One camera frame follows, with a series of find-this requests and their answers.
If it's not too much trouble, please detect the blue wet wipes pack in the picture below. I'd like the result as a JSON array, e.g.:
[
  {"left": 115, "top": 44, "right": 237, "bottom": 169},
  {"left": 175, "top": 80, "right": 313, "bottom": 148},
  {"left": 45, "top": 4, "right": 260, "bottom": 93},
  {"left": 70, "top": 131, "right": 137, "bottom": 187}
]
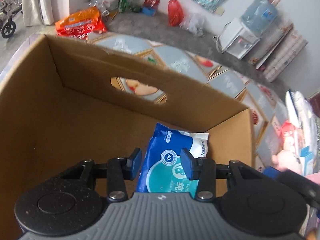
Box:
[{"left": 136, "top": 123, "right": 209, "bottom": 197}]

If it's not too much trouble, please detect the pink plush doll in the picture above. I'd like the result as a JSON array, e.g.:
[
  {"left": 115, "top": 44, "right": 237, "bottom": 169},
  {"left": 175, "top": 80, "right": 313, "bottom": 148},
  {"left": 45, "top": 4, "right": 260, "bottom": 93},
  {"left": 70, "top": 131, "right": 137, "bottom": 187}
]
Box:
[{"left": 272, "top": 136, "right": 302, "bottom": 174}]

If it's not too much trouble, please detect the blue bandage box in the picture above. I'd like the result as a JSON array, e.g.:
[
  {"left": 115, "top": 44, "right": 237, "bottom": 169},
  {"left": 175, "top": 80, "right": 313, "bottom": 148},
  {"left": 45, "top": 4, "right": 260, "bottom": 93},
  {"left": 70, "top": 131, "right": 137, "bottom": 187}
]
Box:
[{"left": 299, "top": 146, "right": 314, "bottom": 176}]

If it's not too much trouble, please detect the patterned floor mat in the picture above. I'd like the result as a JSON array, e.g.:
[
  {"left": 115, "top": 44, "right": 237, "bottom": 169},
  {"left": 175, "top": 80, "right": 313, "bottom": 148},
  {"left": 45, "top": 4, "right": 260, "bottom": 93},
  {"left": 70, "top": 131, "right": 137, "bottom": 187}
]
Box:
[{"left": 86, "top": 33, "right": 288, "bottom": 172}]

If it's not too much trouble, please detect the brown cardboard box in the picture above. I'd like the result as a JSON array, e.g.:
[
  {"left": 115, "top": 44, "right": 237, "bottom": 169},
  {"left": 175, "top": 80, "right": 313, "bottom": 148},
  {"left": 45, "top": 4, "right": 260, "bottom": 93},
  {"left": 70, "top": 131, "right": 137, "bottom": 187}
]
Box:
[{"left": 1, "top": 35, "right": 255, "bottom": 239}]

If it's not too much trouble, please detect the white water dispenser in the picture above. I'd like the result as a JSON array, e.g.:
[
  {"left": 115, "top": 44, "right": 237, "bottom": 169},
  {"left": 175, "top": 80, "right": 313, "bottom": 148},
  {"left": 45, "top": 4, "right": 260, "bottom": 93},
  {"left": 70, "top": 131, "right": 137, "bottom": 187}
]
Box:
[{"left": 218, "top": 18, "right": 260, "bottom": 60}]

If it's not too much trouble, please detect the orange snack package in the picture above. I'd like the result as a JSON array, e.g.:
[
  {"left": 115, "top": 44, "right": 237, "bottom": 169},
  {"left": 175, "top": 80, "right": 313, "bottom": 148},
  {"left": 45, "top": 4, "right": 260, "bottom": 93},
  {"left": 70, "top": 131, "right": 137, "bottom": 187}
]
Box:
[{"left": 55, "top": 7, "right": 107, "bottom": 40}]

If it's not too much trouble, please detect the red plastic bag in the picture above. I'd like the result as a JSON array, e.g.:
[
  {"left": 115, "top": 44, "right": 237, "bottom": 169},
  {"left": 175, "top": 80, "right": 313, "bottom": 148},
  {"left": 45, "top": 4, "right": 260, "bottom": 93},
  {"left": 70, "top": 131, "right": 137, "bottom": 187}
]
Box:
[{"left": 168, "top": 0, "right": 184, "bottom": 27}]

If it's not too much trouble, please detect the blue water bottle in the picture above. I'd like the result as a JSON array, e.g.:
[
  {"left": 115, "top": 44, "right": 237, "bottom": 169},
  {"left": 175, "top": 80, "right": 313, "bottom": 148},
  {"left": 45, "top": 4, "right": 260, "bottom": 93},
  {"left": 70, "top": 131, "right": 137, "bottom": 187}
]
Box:
[{"left": 240, "top": 0, "right": 278, "bottom": 37}]

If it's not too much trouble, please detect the white curtain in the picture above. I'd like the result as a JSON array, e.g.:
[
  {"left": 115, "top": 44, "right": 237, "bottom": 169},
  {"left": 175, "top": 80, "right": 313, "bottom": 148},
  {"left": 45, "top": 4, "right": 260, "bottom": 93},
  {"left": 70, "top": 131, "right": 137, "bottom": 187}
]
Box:
[{"left": 22, "top": 0, "right": 70, "bottom": 27}]

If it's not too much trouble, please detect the black wheelchair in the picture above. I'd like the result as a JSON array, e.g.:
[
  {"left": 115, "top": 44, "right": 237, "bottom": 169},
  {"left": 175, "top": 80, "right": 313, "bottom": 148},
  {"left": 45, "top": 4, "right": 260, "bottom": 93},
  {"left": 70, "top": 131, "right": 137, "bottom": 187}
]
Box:
[{"left": 1, "top": 0, "right": 22, "bottom": 39}]

